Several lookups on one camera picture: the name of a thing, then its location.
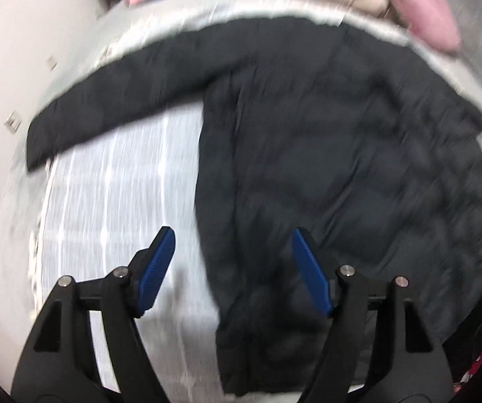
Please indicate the pink garment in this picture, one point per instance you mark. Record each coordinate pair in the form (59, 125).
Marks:
(429, 12)

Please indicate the black puffer jacket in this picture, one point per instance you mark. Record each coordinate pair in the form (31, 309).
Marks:
(333, 142)

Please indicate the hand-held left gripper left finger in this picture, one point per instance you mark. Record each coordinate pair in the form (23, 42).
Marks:
(157, 270)

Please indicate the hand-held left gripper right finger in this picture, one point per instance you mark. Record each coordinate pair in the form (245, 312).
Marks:
(310, 270)

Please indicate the grey checked bed blanket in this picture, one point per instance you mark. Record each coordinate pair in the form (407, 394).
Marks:
(115, 201)

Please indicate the white wall socket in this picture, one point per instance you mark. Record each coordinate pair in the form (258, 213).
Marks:
(50, 62)
(13, 120)

